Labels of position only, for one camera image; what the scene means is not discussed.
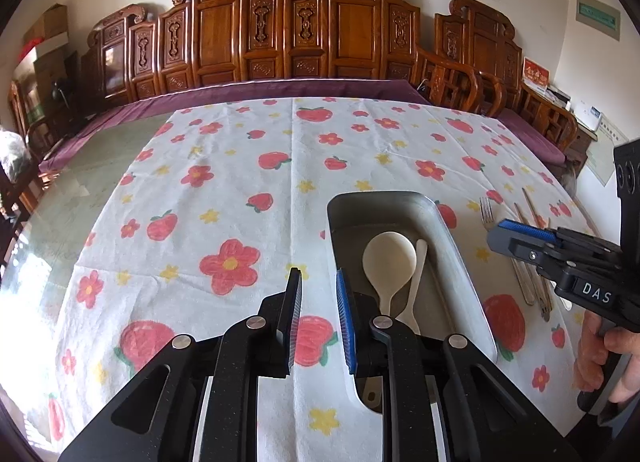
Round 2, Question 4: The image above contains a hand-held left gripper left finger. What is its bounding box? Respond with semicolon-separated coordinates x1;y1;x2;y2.
59;267;303;462

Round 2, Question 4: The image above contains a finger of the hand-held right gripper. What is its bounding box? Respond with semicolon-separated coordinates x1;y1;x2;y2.
497;219;563;245
486;225;576;277

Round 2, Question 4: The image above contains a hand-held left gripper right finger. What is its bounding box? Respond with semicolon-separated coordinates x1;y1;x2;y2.
336;267;583;462

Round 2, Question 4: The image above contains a metal fork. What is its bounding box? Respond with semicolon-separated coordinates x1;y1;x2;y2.
478;196;535;305

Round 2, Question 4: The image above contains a metal tray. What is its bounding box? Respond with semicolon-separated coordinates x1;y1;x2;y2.
326;191;498;415

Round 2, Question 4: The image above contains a person's right hand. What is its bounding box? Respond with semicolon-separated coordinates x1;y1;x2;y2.
574;311;640;404

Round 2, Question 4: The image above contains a white rice paddle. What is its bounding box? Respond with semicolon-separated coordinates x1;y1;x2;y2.
361;233;417;405

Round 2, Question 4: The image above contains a small white spoon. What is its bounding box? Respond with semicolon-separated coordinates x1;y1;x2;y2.
395;239;429;339

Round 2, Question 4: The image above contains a wooden side table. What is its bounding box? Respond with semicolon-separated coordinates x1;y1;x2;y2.
520;82;582;155

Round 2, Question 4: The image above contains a white device box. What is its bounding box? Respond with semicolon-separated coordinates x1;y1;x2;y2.
575;102;603;130

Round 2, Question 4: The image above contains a floral printed tablecloth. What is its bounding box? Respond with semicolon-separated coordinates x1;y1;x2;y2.
22;97;601;462

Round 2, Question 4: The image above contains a red desk calendar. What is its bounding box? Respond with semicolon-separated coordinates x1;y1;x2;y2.
522;57;550;93

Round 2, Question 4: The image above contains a carved wooden armchair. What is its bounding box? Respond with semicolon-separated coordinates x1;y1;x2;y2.
415;0;525;116
80;4;161;110

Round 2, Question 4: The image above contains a carved wooden sofa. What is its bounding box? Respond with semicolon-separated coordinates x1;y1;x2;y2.
158;0;422;96

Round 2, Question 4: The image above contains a black desk lamp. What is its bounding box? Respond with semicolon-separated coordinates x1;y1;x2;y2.
50;77;76;113

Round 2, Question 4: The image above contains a clear plastic bag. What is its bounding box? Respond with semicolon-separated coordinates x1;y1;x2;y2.
0;127;27;184

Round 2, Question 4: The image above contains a cardboard box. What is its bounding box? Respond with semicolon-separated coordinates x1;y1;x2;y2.
22;3;69;46

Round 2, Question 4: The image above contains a white wall chart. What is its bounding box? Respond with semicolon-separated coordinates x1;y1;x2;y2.
587;115;628;188

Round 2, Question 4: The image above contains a green wall sign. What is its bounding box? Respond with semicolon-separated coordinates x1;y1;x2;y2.
575;0;620;33

